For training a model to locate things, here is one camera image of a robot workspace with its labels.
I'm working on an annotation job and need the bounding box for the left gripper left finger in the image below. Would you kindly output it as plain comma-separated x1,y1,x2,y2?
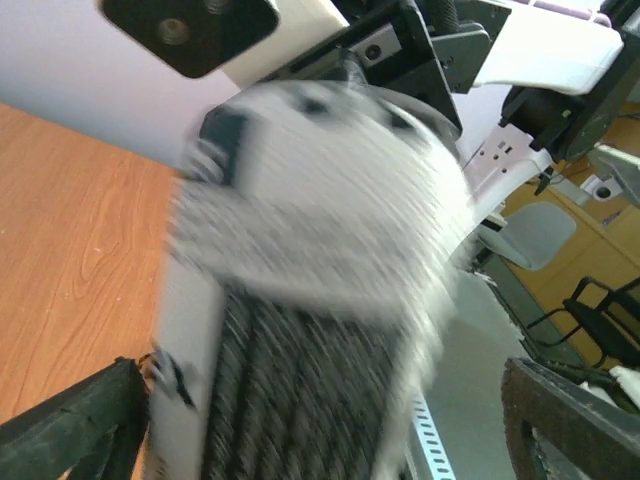
1,357,149,479

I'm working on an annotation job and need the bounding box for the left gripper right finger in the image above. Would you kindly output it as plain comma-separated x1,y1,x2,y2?
501,357,639,479

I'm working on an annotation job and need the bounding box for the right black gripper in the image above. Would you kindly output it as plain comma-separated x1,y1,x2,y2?
263,1,511,134

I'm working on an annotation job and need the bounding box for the flag newsprint glasses case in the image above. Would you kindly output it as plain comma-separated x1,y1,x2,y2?
144,81,475,479

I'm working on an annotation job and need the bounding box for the grey office chair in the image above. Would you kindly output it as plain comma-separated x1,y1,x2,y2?
477,202,576,271

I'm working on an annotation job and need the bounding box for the light blue slotted cable duct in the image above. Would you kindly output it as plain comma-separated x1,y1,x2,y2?
406,393,456,480

